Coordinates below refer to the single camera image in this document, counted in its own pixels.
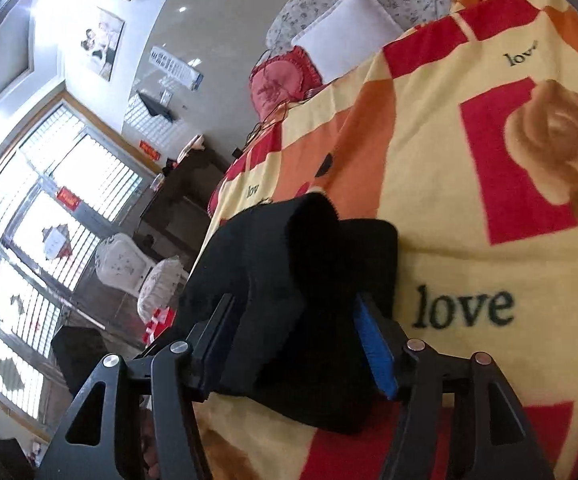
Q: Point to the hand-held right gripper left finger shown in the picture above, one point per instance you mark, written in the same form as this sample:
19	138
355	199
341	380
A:
209	350

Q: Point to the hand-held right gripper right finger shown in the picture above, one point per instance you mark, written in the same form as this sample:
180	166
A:
379	350

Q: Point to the black pants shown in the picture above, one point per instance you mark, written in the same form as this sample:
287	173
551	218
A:
279	285

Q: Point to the red box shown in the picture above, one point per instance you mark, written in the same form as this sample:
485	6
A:
159	325

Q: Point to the floral cushioned chair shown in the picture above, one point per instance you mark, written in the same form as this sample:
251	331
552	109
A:
161	285

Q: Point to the white ornate chair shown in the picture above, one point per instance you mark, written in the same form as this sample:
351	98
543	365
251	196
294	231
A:
124	260

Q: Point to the checkered printed blanket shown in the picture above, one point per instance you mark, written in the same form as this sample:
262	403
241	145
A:
469	260

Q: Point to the black box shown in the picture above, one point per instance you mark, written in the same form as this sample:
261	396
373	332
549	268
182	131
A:
81	360

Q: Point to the dark wooden desk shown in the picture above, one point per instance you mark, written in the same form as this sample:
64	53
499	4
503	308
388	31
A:
184	200

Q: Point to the barred window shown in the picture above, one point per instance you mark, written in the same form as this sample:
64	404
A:
29	260

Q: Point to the pale pink cloth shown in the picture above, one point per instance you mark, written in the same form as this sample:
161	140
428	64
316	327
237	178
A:
193	146

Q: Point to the red window sticker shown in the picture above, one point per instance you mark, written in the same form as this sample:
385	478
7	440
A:
69	198

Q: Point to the dark hanging cloth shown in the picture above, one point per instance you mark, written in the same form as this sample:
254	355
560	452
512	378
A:
155	106

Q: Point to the red ruffled pillow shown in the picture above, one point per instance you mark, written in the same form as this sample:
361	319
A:
281	82

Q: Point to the white pillow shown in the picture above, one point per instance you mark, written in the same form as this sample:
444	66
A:
349	30

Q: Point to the red wall sticker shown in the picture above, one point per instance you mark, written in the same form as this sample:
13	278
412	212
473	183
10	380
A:
150	150

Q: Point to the wall poster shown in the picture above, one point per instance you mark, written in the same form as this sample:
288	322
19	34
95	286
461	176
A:
103	42

